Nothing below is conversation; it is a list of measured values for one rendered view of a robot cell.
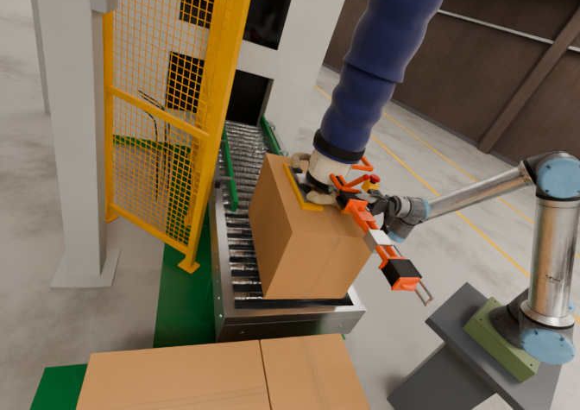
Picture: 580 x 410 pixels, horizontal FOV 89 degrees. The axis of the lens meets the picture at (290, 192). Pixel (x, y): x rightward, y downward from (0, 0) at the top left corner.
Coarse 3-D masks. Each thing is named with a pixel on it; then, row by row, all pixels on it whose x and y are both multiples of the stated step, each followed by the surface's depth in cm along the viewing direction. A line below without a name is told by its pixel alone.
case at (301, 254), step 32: (288, 160) 155; (256, 192) 160; (288, 192) 128; (320, 192) 137; (256, 224) 152; (288, 224) 111; (320, 224) 116; (352, 224) 123; (256, 256) 145; (288, 256) 114; (320, 256) 119; (352, 256) 124; (288, 288) 127; (320, 288) 132
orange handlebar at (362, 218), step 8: (352, 168) 141; (360, 168) 142; (368, 168) 143; (336, 184) 120; (344, 184) 121; (352, 208) 107; (360, 208) 109; (360, 216) 103; (368, 216) 104; (360, 224) 102; (368, 224) 105; (376, 248) 93; (392, 248) 94; (384, 256) 89; (408, 288) 81
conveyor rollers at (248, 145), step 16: (240, 128) 297; (256, 128) 311; (240, 144) 268; (256, 144) 282; (240, 160) 246; (256, 160) 251; (240, 176) 224; (256, 176) 229; (224, 192) 198; (240, 192) 204; (224, 208) 184; (240, 224) 180; (240, 240) 166; (240, 256) 158; (240, 272) 152; (256, 272) 155
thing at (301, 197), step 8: (288, 168) 142; (296, 168) 144; (288, 176) 137; (296, 184) 132; (296, 192) 127; (304, 192) 128; (304, 200) 122; (304, 208) 121; (312, 208) 122; (320, 208) 123
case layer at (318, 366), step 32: (128, 352) 104; (160, 352) 107; (192, 352) 110; (224, 352) 114; (256, 352) 118; (288, 352) 122; (320, 352) 127; (96, 384) 94; (128, 384) 96; (160, 384) 99; (192, 384) 102; (224, 384) 105; (256, 384) 108; (288, 384) 112; (320, 384) 116; (352, 384) 120
